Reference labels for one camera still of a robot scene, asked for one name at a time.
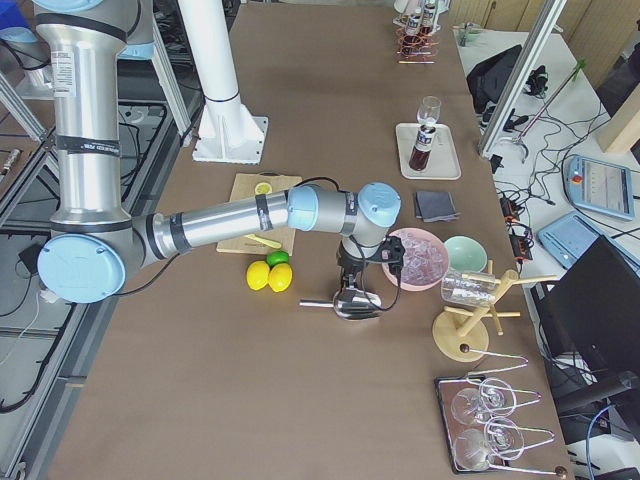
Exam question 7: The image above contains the lemon half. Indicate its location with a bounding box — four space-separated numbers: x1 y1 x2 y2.
254 182 273 195

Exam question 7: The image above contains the wooden cutting board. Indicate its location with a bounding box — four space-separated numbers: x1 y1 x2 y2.
216 173 302 256

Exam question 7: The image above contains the white cup rack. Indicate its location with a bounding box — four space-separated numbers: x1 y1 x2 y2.
393 0 450 30

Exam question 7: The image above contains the wooden glass tree stand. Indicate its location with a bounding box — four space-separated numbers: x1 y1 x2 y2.
432 270 558 362

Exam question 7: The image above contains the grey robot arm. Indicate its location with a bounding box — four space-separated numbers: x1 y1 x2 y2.
34 1 404 315

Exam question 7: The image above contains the green bowl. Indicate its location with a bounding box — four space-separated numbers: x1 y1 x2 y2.
444 236 488 272

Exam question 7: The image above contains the pink ice bowl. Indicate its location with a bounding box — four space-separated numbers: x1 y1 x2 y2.
389 227 450 292

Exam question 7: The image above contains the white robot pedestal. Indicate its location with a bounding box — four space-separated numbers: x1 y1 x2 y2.
179 0 268 165

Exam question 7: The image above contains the green lime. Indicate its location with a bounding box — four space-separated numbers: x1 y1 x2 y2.
266 250 289 268

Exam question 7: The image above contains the black monitor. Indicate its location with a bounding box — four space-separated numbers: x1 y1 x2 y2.
546 237 639 373

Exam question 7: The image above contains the clear wine glass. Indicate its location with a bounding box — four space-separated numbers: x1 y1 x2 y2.
416 96 441 126

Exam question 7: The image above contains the wine glass rack tray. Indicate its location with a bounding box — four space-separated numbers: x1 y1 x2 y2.
434 354 567 479

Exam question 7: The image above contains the grey folded cloth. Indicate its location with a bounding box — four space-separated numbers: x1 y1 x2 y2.
414 190 459 223

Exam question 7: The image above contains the blue teach pendant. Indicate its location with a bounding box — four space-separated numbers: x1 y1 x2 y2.
565 155 635 221
537 212 615 270

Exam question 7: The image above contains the yellow lemon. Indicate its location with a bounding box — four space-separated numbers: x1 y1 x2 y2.
268 263 293 293
245 260 271 291

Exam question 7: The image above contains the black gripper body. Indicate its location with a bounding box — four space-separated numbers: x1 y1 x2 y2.
337 235 405 280

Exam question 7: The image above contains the copper wire bottle basket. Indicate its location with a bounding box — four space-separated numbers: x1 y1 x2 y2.
394 8 440 65

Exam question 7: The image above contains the tea bottle white cap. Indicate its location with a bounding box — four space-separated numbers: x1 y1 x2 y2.
409 122 436 171

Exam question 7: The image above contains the metal ice scoop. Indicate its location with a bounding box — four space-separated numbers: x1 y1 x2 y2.
299 288 379 321

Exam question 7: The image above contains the cream rabbit tray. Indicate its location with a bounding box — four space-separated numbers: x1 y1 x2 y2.
395 123 462 181

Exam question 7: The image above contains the glass jar on stand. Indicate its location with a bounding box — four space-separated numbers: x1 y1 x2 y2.
440 269 499 307

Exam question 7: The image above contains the aluminium frame post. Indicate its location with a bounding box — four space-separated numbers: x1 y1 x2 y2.
478 0 566 160

